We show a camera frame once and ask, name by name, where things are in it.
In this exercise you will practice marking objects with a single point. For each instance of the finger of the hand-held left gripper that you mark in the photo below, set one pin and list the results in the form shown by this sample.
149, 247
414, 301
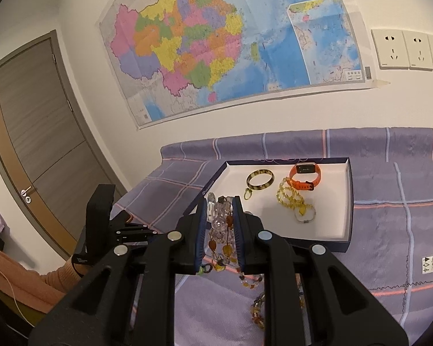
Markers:
130, 234

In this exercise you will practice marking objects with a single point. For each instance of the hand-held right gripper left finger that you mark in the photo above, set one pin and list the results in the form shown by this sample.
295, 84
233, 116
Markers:
201, 230

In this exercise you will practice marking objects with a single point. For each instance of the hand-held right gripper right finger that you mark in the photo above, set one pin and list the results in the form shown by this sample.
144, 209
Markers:
240, 234

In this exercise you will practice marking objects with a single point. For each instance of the tortoiseshell bangle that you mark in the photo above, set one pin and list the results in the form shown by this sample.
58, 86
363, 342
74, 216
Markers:
259, 188

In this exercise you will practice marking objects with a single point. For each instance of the dark blue cardboard tray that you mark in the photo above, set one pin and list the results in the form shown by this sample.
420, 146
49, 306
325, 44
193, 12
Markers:
321, 216

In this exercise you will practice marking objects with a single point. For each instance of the orange smartwatch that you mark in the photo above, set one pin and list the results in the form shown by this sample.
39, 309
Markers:
305, 168

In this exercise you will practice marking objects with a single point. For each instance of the person's left forearm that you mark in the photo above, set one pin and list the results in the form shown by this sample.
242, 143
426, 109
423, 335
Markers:
21, 281

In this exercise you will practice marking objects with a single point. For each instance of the brown grey door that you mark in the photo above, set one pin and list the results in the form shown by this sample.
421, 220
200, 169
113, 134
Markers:
39, 115

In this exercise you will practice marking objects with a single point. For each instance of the purple plaid blanket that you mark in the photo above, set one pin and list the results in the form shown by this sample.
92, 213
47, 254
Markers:
382, 194

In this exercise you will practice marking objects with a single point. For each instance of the white blanket care label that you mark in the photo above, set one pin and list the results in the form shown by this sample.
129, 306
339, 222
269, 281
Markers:
431, 264

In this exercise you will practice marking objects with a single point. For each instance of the colourful wall map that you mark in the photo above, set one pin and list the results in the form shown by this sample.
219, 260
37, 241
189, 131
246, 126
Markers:
220, 43

